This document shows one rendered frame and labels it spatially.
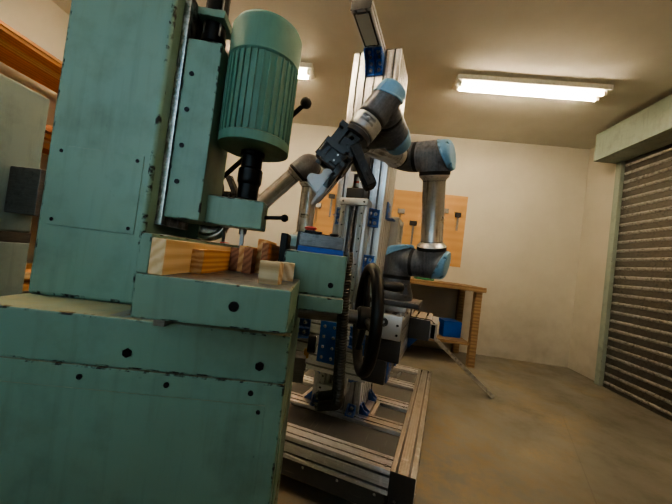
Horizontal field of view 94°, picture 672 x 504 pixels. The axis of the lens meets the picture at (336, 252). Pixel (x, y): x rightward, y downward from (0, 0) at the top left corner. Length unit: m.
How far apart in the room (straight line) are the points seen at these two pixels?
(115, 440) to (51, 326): 0.23
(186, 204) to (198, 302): 0.38
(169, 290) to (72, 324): 0.29
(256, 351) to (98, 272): 0.39
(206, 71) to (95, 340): 0.61
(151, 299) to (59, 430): 0.36
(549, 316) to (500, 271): 0.79
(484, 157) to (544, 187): 0.82
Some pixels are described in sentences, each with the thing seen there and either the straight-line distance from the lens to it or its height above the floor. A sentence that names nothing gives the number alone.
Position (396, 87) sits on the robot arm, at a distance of 0.86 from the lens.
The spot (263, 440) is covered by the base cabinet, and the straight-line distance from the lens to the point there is 0.68.
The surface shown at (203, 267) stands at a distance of 0.56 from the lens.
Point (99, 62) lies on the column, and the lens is 0.93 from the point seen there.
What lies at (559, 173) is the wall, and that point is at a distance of 4.87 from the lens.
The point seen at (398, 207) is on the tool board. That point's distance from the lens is 4.12.
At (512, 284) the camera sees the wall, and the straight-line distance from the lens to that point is 4.47.
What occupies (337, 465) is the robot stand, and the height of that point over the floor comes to 0.18.
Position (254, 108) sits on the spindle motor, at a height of 1.27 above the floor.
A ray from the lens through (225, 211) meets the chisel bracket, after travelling 0.80.
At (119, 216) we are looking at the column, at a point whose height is 0.99.
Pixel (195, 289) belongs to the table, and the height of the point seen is 0.89.
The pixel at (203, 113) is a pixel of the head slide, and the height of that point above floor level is 1.25.
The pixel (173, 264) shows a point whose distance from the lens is 0.51.
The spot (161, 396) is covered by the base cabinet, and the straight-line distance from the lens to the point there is 0.69.
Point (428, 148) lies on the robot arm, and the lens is 1.25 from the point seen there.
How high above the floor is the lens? 0.95
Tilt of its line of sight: 1 degrees up
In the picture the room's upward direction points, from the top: 7 degrees clockwise
